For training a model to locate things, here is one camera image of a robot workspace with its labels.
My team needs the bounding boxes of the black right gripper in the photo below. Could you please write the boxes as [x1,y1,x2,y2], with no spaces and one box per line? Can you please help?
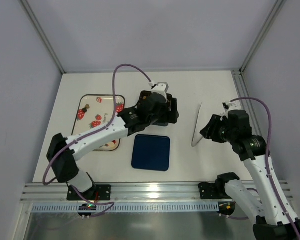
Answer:
[199,114,237,143]

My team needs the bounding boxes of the silver metal tongs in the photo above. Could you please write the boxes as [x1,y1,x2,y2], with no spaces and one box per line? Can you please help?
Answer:
[191,102,206,148]

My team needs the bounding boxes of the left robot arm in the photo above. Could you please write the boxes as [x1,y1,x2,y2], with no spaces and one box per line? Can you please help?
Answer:
[46,92,180,201]

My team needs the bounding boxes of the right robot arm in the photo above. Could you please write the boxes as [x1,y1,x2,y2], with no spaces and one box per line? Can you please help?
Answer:
[200,110,300,240]

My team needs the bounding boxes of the navy blue chocolate tin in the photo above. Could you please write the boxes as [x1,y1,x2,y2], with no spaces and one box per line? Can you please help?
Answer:
[136,90,169,127]

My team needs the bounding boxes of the white oval chocolate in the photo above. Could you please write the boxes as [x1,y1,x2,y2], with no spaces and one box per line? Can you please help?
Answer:
[109,140,117,146]

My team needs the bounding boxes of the navy blue tin lid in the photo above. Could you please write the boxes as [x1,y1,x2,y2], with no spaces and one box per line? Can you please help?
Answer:
[131,134,171,172]

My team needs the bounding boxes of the right controller board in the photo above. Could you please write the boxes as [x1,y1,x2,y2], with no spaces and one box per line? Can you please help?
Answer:
[217,201,236,216]

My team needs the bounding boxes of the controller board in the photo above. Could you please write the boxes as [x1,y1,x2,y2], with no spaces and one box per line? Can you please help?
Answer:
[217,201,236,216]
[78,203,97,220]

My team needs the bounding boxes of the white strawberry print tray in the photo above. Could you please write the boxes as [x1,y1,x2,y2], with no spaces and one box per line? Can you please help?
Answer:
[71,94,126,152]

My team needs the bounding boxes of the left controller board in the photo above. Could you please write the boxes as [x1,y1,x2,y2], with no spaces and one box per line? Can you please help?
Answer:
[78,203,97,220]

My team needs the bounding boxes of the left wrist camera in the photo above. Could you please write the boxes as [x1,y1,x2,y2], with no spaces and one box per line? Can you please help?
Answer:
[151,82,169,98]

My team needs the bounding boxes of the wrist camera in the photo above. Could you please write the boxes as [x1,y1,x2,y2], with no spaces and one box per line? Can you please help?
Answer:
[222,101,238,112]
[151,82,169,98]

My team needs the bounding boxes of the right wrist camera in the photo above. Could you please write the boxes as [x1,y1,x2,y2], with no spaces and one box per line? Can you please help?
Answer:
[222,101,238,112]

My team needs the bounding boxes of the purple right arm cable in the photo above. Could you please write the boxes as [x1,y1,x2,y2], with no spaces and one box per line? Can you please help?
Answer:
[227,96,300,240]

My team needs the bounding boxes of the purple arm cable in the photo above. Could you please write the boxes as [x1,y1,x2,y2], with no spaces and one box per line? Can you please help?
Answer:
[42,63,156,218]
[227,96,300,240]

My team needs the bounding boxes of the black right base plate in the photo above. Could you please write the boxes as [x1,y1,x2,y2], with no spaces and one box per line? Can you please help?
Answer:
[198,182,231,200]

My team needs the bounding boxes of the slotted grey cable duct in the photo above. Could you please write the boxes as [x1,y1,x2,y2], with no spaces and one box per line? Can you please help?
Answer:
[31,201,219,213]

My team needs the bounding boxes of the right aluminium frame post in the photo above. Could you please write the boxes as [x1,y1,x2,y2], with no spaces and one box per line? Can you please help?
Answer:
[239,0,287,75]

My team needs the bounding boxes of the aluminium frame post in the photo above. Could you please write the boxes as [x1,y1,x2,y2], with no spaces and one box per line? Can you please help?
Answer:
[239,0,287,75]
[18,0,66,75]

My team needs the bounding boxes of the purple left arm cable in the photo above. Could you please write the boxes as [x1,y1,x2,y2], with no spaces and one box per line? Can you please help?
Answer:
[42,63,156,218]

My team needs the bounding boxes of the aluminium mounting rail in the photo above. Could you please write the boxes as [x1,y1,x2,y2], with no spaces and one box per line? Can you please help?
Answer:
[20,182,205,203]

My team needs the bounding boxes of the left aluminium frame post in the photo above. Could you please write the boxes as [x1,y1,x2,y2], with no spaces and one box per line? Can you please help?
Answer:
[18,0,66,75]

